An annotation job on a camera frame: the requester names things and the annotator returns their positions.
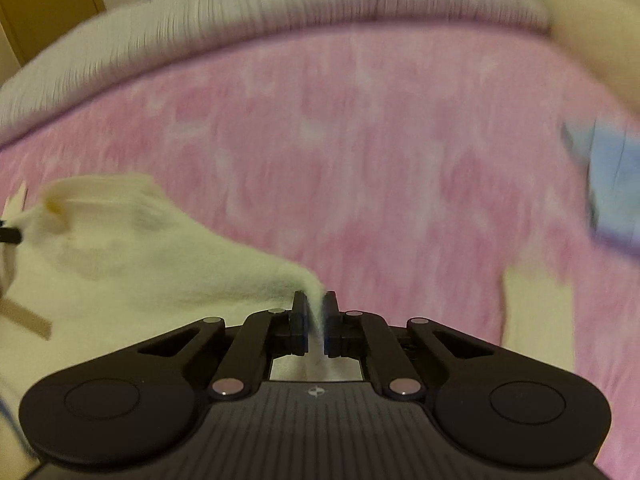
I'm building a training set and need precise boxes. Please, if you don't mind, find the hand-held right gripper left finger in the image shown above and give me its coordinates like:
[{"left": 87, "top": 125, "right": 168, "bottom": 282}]
[{"left": 136, "top": 290, "right": 311, "bottom": 402}]

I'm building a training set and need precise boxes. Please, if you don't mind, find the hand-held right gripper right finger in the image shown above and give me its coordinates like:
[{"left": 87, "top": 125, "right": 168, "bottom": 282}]
[{"left": 322, "top": 290, "right": 497, "bottom": 402}]

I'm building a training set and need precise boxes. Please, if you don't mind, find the cream fleece jacket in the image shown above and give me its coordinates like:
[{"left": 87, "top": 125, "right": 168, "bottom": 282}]
[{"left": 0, "top": 172, "right": 577, "bottom": 476}]

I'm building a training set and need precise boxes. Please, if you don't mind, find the pink bed with grey bolster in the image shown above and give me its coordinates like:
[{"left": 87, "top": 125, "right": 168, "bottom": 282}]
[{"left": 0, "top": 22, "right": 640, "bottom": 480}]

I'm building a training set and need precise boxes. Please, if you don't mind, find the brown wooden door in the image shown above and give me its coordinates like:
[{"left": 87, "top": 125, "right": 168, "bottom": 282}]
[{"left": 0, "top": 0, "right": 107, "bottom": 70}]

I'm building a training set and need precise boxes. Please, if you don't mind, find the grey ribbed quilt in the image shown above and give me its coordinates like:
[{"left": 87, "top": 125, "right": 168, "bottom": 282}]
[{"left": 0, "top": 0, "right": 552, "bottom": 147}]

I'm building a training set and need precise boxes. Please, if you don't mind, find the light blue cloth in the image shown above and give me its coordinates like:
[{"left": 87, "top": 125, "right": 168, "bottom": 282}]
[{"left": 559, "top": 114, "right": 640, "bottom": 252}]

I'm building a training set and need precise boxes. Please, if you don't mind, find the cream pillow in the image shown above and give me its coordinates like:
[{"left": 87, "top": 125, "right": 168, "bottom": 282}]
[{"left": 531, "top": 0, "right": 640, "bottom": 113}]

